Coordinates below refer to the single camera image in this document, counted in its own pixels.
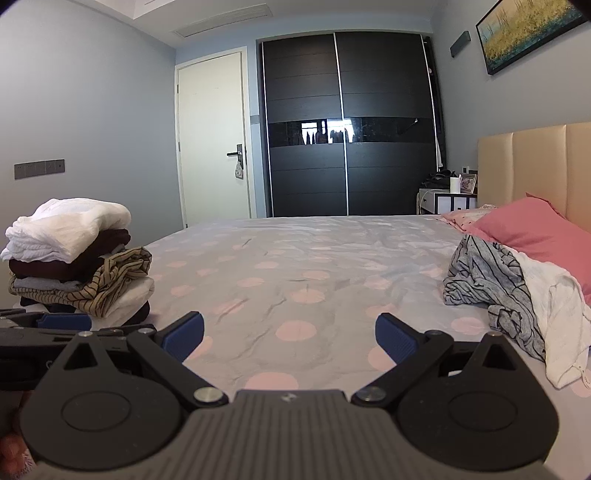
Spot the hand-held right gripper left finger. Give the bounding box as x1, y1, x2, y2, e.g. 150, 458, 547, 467
55, 311, 229, 408

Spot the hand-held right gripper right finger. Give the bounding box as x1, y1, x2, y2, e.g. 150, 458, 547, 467
351, 313, 525, 408

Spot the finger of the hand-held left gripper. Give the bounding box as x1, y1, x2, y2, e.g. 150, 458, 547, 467
0, 308, 93, 331
0, 330, 77, 393

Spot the white crinkled garment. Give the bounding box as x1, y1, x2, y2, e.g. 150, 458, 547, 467
501, 244, 591, 388

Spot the person's left hand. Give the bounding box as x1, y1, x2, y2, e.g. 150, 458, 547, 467
0, 434, 35, 480

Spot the black folded garment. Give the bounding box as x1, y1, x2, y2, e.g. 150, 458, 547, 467
21, 295, 151, 330

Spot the dark maroon folded garment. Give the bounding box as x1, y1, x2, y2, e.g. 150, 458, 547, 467
9, 228, 132, 282

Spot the cream folded garment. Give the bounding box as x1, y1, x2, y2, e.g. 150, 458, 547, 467
92, 276, 155, 324

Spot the tan striped folded garment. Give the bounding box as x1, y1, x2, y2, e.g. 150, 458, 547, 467
9, 247, 153, 318

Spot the white folded garment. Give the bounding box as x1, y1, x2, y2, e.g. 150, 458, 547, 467
1, 198, 132, 265

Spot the grey striped garment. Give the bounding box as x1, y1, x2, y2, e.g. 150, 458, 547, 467
442, 234, 548, 363

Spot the bed with pink dotted sheet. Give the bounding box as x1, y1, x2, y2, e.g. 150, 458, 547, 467
90, 215, 591, 402

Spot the pink dotted pillow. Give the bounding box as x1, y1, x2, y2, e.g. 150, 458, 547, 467
438, 205, 499, 232

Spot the white nightstand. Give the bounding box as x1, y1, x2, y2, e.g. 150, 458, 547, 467
418, 187, 478, 215

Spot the black bag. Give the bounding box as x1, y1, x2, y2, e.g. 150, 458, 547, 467
422, 170, 455, 190

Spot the black sliding wardrobe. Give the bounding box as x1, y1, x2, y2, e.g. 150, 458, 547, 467
257, 31, 446, 217

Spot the white door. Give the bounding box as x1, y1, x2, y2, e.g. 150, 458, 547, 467
175, 52, 252, 229

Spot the beige padded headboard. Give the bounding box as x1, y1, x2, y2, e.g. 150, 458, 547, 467
477, 122, 591, 222

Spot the grey wall switch panel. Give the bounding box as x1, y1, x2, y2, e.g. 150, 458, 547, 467
14, 159, 65, 180

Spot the framed yellow wall painting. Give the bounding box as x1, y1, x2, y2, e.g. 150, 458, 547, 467
475, 0, 589, 75

